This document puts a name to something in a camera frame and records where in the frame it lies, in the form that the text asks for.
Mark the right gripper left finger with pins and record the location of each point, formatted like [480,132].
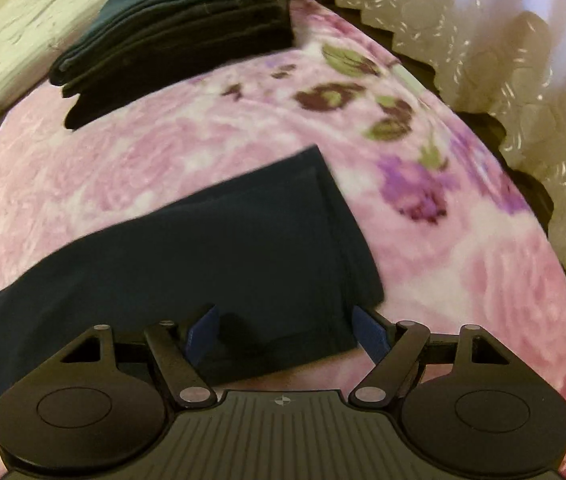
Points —
[168,353]

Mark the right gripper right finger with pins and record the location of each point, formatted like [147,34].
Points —
[404,354]

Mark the dark navy trousers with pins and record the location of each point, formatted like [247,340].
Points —
[276,250]

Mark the stack of folded clothes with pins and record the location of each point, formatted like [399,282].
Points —
[136,47]

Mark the pink rose blanket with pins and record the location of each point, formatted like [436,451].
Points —
[454,240]

